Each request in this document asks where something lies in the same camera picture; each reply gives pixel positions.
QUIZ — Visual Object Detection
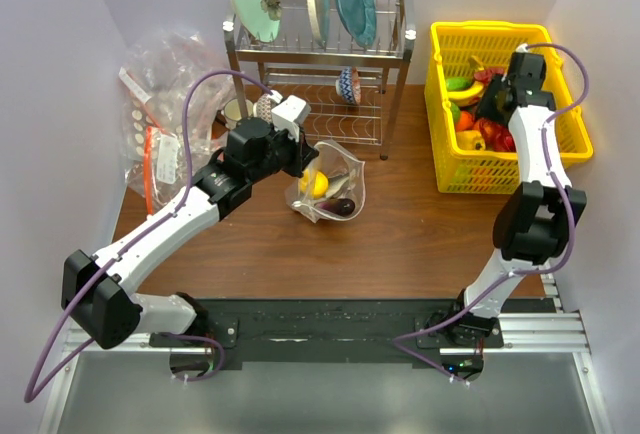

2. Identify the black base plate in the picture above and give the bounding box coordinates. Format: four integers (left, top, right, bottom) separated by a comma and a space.
148, 297, 506, 373

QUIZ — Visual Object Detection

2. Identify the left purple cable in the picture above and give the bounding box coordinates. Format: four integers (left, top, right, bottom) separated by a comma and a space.
23, 69, 281, 403

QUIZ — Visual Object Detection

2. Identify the blue patterned bowl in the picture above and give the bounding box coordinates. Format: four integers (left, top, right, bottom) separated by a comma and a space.
335, 67, 361, 105

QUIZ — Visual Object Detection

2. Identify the orange zipper bag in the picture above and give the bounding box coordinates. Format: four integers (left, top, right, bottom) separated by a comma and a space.
124, 126, 226, 215

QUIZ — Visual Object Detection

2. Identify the yellow plastic basket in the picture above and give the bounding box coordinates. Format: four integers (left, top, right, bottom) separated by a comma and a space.
425, 21, 594, 195

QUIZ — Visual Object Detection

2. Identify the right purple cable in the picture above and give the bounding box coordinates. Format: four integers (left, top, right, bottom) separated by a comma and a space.
393, 42, 591, 386

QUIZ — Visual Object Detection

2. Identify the clear zip top bag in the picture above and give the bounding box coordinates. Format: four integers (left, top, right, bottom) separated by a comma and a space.
285, 140, 366, 223

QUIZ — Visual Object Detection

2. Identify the pile of clear bags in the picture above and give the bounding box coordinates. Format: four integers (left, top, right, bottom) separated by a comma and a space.
118, 26, 236, 165

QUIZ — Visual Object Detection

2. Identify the cream enamel mug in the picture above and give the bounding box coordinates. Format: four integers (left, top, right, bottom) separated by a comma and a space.
221, 99, 243, 130

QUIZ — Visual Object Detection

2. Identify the yellow toy banana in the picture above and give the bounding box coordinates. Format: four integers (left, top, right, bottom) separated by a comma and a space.
447, 55, 485, 107

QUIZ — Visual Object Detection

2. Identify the metal dish rack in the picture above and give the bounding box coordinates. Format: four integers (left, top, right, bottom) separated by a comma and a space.
222, 0, 417, 159

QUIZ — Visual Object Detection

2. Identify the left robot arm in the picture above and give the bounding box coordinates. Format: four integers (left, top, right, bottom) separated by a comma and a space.
61, 117, 319, 349

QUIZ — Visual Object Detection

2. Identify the yellow toy lemon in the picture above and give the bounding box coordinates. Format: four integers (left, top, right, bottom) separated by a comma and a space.
298, 169, 329, 199

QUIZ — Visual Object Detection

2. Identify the aluminium frame rail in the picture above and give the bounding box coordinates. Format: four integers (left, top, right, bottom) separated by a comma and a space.
37, 248, 611, 434

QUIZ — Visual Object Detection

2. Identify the green toy fruit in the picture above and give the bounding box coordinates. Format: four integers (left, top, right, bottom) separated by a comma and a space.
445, 77, 473, 92

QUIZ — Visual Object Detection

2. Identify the yellow toy pepper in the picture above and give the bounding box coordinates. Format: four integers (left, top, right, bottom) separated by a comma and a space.
456, 130, 486, 151

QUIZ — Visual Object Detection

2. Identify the purple toy eggplant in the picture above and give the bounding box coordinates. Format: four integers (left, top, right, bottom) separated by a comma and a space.
315, 198, 356, 218

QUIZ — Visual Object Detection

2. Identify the red toy lobster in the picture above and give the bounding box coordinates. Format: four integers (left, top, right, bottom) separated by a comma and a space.
473, 67, 516, 152

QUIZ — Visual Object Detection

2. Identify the orange toy fruit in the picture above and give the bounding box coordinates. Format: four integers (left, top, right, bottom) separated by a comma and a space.
454, 111, 475, 132

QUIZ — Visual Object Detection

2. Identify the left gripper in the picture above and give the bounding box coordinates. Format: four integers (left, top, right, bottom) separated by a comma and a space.
248, 122, 318, 184

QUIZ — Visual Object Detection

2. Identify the grey patterned bowl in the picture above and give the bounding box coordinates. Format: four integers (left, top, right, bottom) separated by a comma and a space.
253, 94, 278, 123

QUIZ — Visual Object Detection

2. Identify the grey toy fish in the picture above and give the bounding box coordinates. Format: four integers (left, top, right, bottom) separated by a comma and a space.
325, 173, 358, 199

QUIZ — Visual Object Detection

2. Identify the green toy lime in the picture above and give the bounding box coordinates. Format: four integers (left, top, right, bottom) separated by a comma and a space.
450, 103, 461, 125

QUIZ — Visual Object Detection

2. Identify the purple cable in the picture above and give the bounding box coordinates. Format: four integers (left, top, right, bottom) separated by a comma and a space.
393, 42, 591, 386
23, 69, 281, 403

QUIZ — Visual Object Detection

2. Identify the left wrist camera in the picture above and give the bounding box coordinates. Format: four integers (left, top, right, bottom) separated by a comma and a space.
271, 95, 311, 142

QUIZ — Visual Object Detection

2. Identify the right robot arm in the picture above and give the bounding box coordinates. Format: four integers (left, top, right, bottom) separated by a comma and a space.
439, 44, 587, 347

